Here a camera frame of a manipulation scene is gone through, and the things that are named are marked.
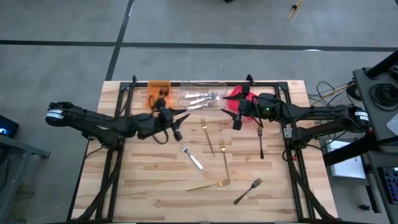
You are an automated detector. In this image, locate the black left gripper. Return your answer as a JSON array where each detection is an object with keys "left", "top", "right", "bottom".
[{"left": 138, "top": 99, "right": 190, "bottom": 142}]

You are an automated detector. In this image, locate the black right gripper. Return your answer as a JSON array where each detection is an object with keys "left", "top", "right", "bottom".
[{"left": 220, "top": 86, "right": 280, "bottom": 131}]

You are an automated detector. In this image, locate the red plastic bin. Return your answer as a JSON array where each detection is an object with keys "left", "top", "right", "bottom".
[{"left": 226, "top": 85, "right": 264, "bottom": 123}]

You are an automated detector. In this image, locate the white handled silver fork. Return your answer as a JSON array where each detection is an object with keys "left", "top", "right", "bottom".
[
  {"left": 186, "top": 101, "right": 216, "bottom": 111},
  {"left": 185, "top": 92, "right": 216, "bottom": 99},
  {"left": 182, "top": 145, "right": 204, "bottom": 171},
  {"left": 189, "top": 95, "right": 220, "bottom": 106}
]

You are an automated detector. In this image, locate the clear plastic bin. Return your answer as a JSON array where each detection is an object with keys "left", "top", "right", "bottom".
[{"left": 178, "top": 81, "right": 228, "bottom": 112}]

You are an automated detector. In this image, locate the gold fork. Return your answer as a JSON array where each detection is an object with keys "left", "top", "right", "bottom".
[
  {"left": 186, "top": 179, "right": 231, "bottom": 192},
  {"left": 219, "top": 138, "right": 231, "bottom": 183},
  {"left": 200, "top": 118, "right": 216, "bottom": 157}
]

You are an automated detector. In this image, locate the orange plastic bin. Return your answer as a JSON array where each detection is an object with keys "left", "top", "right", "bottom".
[{"left": 145, "top": 80, "right": 172, "bottom": 113}]

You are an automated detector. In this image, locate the black desk support bar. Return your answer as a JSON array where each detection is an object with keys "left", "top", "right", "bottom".
[{"left": 323, "top": 136, "right": 379, "bottom": 166}]

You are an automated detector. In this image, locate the white flat panel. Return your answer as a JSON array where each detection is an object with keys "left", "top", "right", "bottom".
[{"left": 326, "top": 139, "right": 367, "bottom": 180}]

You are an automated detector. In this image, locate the grey equipment desk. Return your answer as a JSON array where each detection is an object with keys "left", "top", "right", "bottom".
[{"left": 353, "top": 67, "right": 398, "bottom": 224}]

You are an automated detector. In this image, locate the black cylindrical tower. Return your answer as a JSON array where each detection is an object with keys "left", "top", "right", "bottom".
[{"left": 365, "top": 50, "right": 398, "bottom": 79}]

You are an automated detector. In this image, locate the black computer with blue light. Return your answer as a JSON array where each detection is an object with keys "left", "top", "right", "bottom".
[{"left": 0, "top": 114, "right": 20, "bottom": 139}]

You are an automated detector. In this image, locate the black keyboard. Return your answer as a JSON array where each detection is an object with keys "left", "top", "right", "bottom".
[{"left": 381, "top": 166, "right": 398, "bottom": 205}]

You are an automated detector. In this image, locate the black aluminium table frame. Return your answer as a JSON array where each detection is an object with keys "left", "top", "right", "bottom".
[{"left": 66, "top": 80, "right": 336, "bottom": 224}]

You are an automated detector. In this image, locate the thin yellow cable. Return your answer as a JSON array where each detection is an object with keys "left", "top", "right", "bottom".
[{"left": 310, "top": 84, "right": 354, "bottom": 106}]

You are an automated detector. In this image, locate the yellow floor cable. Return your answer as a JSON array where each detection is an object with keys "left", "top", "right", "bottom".
[{"left": 287, "top": 0, "right": 304, "bottom": 21}]

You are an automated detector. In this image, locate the black floor cable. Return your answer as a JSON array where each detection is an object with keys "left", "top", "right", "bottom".
[{"left": 307, "top": 80, "right": 357, "bottom": 108}]

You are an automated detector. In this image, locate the black cable coil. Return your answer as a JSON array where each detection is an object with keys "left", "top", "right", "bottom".
[{"left": 369, "top": 82, "right": 398, "bottom": 112}]

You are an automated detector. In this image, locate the grey metal table frame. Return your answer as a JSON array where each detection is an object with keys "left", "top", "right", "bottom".
[{"left": 0, "top": 134, "right": 52, "bottom": 224}]

